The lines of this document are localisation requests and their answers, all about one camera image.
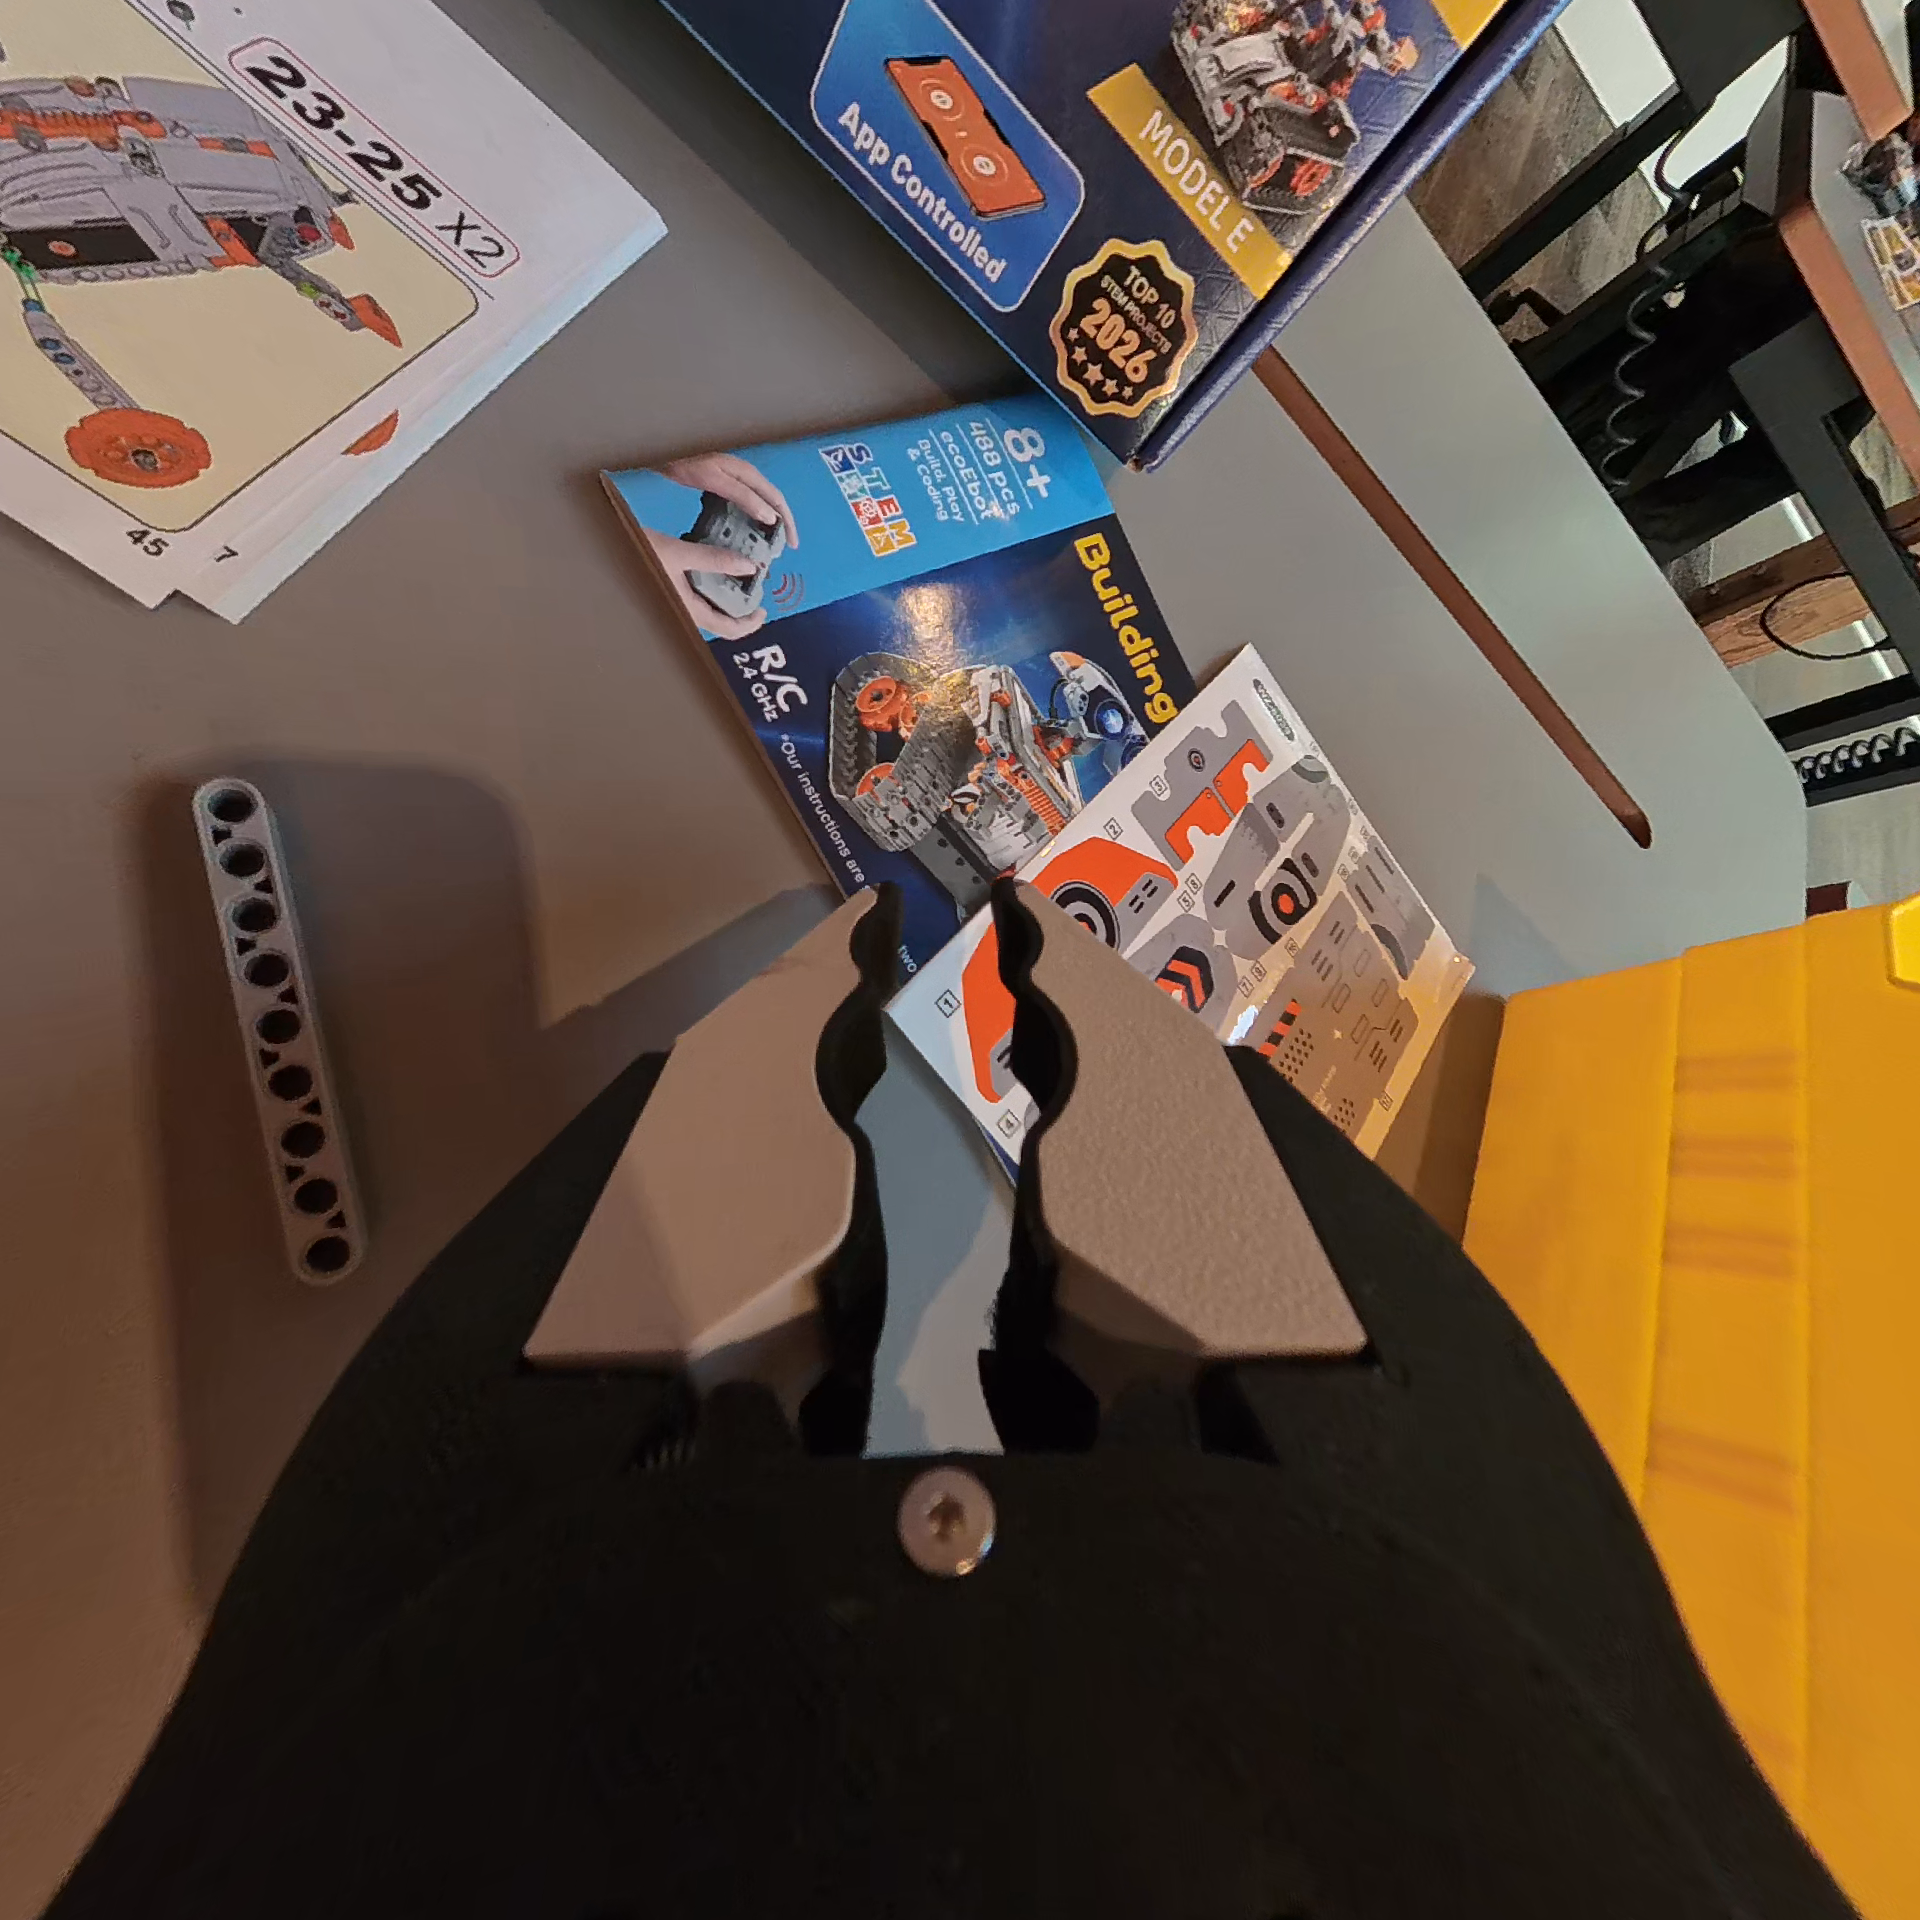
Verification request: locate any long grey holed beam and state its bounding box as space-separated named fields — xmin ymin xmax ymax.
xmin=193 ymin=777 xmax=370 ymax=1288

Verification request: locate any open white instruction booklet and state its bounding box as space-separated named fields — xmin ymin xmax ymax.
xmin=0 ymin=0 xmax=669 ymax=624

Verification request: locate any closed blue instruction booklet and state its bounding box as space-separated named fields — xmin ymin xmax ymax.
xmin=602 ymin=398 xmax=1203 ymax=964

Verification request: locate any grey desk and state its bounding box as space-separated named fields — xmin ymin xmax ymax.
xmin=0 ymin=0 xmax=1808 ymax=1920

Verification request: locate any robot sticker sheet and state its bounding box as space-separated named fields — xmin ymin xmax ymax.
xmin=883 ymin=645 xmax=1476 ymax=1189

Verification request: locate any wooden plank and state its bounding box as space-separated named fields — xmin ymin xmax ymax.
xmin=1687 ymin=532 xmax=1920 ymax=668

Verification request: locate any blue toy robot box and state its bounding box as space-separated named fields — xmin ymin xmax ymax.
xmin=660 ymin=0 xmax=1578 ymax=472

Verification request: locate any black coiled cable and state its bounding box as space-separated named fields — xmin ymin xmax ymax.
xmin=1793 ymin=727 xmax=1920 ymax=790
xmin=1607 ymin=262 xmax=1686 ymax=410

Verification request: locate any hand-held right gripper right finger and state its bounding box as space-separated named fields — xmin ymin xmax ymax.
xmin=982 ymin=878 xmax=1373 ymax=1458

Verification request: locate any yellow plastic bin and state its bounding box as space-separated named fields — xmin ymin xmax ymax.
xmin=1462 ymin=891 xmax=1920 ymax=1920

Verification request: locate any brown-topped background table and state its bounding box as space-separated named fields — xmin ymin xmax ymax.
xmin=1462 ymin=0 xmax=1920 ymax=752

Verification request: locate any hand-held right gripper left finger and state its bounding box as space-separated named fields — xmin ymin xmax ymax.
xmin=523 ymin=881 xmax=905 ymax=1458

